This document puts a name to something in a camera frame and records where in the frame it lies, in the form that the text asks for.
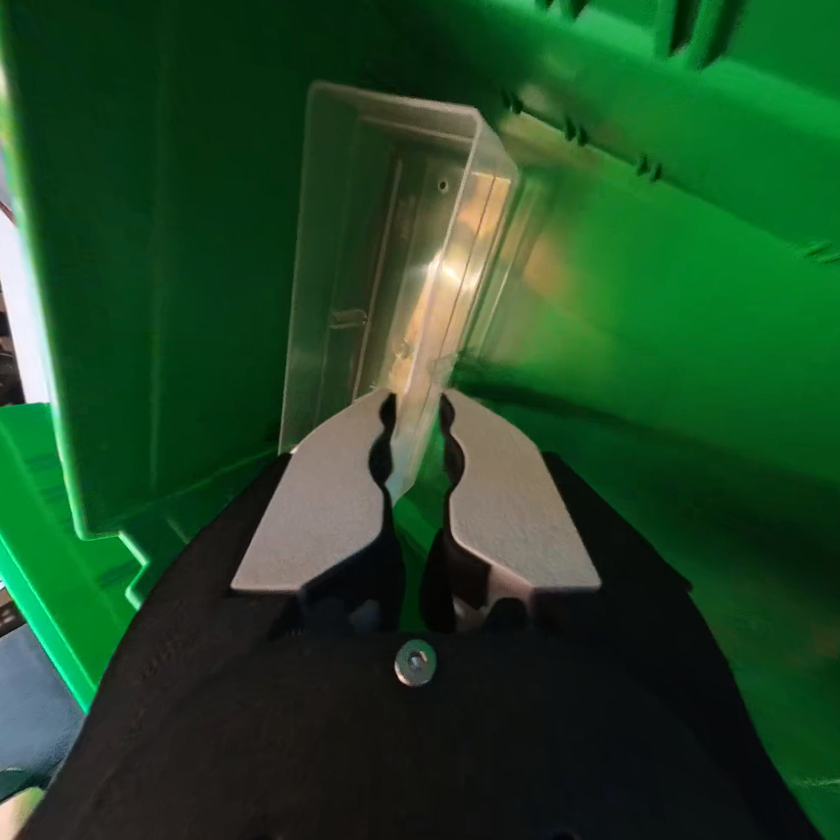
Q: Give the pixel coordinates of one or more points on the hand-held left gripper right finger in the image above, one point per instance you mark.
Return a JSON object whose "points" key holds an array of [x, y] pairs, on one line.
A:
{"points": [[518, 512]]}

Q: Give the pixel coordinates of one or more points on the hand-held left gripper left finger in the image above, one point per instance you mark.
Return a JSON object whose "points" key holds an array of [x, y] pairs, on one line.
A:
{"points": [[315, 512]]}

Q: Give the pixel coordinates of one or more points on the green plastic bin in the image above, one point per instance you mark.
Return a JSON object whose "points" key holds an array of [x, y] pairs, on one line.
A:
{"points": [[39, 558], [656, 328]]}

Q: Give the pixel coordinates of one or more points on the clear plastic drawer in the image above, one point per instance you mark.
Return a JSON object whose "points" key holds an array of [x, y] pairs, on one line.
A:
{"points": [[341, 262]]}

